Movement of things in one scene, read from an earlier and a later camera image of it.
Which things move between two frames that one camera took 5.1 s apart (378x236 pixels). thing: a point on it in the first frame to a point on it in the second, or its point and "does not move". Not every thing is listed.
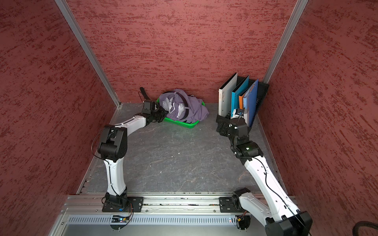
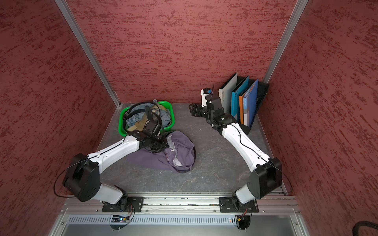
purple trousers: x=180 y=106 to x=180 y=156
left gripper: x=164 y=113 to x=164 y=144
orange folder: x=241 y=101 does not move
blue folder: x=249 y=103 does not move
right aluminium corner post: x=286 y=39 does not move
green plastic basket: x=191 y=125 to x=121 y=125
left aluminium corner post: x=64 y=7 does not move
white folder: x=225 y=96 does not move
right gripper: x=223 y=127 to x=196 y=109
